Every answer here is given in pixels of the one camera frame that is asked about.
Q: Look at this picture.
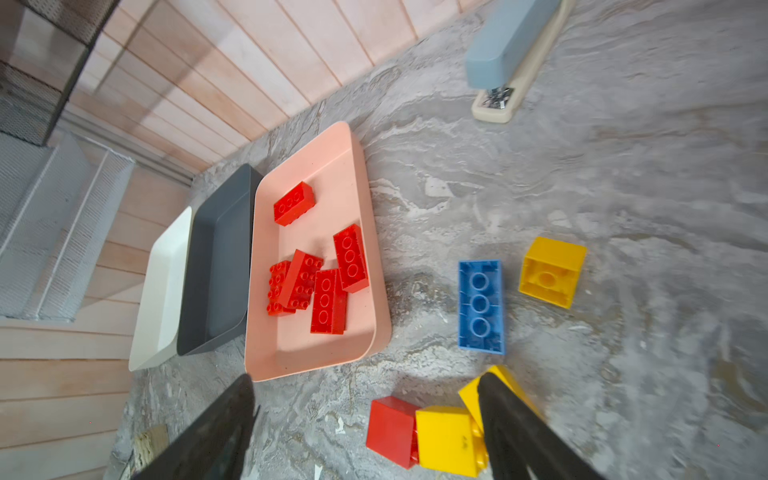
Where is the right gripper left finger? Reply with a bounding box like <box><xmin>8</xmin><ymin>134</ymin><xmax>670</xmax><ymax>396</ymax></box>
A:
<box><xmin>129</xmin><ymin>374</ymin><xmax>259</xmax><ymax>479</ymax></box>

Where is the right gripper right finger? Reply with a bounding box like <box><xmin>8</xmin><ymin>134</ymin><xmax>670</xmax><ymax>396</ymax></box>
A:
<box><xmin>478</xmin><ymin>373</ymin><xmax>603</xmax><ymax>480</ymax></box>

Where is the red square lego brick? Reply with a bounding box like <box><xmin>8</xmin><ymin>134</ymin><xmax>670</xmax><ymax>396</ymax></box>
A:
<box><xmin>366</xmin><ymin>396</ymin><xmax>420</xmax><ymax>469</ymax></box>

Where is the red lego brick front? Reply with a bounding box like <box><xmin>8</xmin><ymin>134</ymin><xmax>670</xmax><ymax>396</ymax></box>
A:
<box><xmin>310</xmin><ymin>268</ymin><xmax>348</xmax><ymax>335</ymax></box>

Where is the yellow square lego brick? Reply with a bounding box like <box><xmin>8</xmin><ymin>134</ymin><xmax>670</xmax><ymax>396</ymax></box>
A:
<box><xmin>415</xmin><ymin>406</ymin><xmax>490</xmax><ymax>478</ymax></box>
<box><xmin>459</xmin><ymin>365</ymin><xmax>544</xmax><ymax>432</ymax></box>
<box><xmin>519</xmin><ymin>237</ymin><xmax>588</xmax><ymax>309</ymax></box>

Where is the white plastic tray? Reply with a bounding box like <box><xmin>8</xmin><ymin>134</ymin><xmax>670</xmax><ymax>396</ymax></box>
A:
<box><xmin>128</xmin><ymin>207</ymin><xmax>193</xmax><ymax>372</ymax></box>

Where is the blue lego brick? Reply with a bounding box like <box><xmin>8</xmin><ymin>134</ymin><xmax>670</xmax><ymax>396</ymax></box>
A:
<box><xmin>458</xmin><ymin>260</ymin><xmax>506</xmax><ymax>355</ymax></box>

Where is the dark grey plastic tray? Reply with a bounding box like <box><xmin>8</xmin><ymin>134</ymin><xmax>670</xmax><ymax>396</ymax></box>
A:
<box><xmin>177</xmin><ymin>165</ymin><xmax>262</xmax><ymax>356</ymax></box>

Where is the pink plastic tray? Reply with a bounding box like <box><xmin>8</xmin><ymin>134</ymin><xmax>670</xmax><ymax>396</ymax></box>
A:
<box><xmin>244</xmin><ymin>122</ymin><xmax>392</xmax><ymax>382</ymax></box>

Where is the white wire mesh shelf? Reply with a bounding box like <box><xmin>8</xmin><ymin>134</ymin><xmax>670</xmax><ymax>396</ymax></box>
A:
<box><xmin>1</xmin><ymin>134</ymin><xmax>135</xmax><ymax>322</ymax></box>

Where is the black mesh wall basket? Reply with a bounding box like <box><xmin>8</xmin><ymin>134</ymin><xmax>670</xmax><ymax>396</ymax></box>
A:
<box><xmin>1</xmin><ymin>1</ymin><xmax>119</xmax><ymax>146</ymax></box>

